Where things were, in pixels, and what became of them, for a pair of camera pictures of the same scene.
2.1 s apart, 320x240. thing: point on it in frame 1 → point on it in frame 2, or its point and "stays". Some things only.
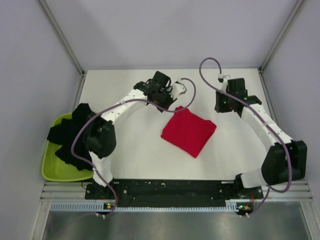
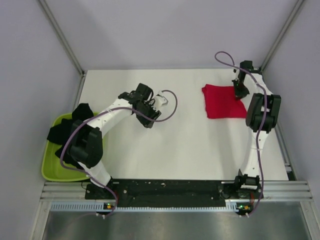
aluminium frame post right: (281, 34) stays
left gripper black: (167, 91) → (154, 114)
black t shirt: (62, 133) stays
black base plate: (169, 193) stays
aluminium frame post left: (62, 35) stays
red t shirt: (188, 131) → (221, 102)
